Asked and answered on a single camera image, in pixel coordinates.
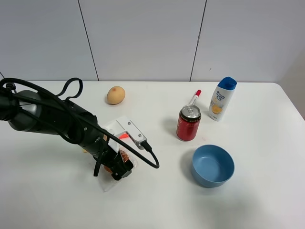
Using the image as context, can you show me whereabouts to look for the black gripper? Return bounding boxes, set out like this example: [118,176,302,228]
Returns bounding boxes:
[91,133,133,180]

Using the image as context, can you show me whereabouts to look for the bread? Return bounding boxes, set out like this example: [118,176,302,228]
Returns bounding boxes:
[98,146,138,192]

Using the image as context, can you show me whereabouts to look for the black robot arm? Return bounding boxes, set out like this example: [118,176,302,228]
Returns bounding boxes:
[0,90,134,181]

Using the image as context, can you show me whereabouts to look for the yellow potato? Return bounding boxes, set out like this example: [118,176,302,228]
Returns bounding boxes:
[106,86,125,105]

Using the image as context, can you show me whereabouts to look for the red soda can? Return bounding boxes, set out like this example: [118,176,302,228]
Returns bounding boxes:
[176,104,201,141]

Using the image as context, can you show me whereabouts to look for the blue bowl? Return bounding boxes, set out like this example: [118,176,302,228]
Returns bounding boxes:
[191,145,235,188]

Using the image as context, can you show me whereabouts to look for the red white marker pen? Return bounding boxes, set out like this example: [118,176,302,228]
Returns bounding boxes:
[188,90,202,105]

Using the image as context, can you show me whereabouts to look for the white blue shampoo bottle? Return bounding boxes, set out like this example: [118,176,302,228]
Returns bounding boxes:
[209,77,237,121]

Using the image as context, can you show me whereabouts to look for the black cable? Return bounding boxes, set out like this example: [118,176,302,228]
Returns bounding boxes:
[0,77,160,177]

